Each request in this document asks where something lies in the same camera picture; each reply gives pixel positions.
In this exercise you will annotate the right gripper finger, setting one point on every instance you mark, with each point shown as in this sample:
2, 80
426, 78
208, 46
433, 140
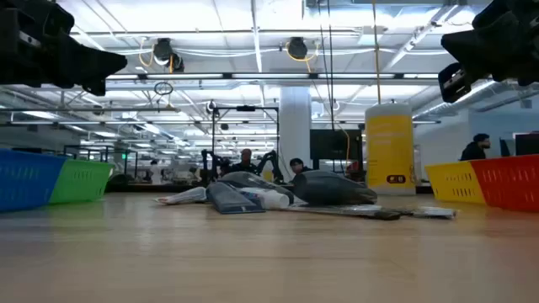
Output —
467, 48
454, 82

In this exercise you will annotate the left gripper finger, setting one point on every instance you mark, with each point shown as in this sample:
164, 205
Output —
96, 86
97, 63

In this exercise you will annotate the clear toiletry packet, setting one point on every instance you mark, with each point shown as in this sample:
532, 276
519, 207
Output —
433, 212
337, 210

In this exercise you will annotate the dark grey deodorant bottle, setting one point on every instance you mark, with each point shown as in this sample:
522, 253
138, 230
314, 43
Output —
332, 189
248, 179

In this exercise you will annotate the dark blue tube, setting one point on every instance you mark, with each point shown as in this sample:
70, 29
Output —
231, 202

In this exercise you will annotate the background black robot arm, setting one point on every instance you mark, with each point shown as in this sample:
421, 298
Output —
271, 162
212, 166

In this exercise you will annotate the person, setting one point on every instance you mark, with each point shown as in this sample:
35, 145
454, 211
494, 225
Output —
473, 151
298, 166
246, 162

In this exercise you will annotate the green plastic basket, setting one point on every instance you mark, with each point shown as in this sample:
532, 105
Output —
84, 181

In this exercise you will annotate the small black monitor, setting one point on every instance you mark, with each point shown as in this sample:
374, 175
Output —
528, 144

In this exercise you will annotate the yellow plastic basket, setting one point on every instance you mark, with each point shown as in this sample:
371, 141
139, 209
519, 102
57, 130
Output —
455, 183

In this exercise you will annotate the red plastic basket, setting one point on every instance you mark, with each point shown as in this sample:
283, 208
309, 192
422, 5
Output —
509, 183

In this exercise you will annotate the blue plastic basket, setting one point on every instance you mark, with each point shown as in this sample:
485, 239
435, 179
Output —
25, 181

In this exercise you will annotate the large black monitor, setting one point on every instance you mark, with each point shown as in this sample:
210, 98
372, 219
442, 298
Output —
337, 145

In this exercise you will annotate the white building column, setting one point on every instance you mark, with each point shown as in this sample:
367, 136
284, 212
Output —
295, 126

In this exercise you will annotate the background black workstation frame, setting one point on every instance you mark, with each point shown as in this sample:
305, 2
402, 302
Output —
101, 148

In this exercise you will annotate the black tall stand frame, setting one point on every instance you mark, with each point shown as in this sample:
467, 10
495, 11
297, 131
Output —
245, 108

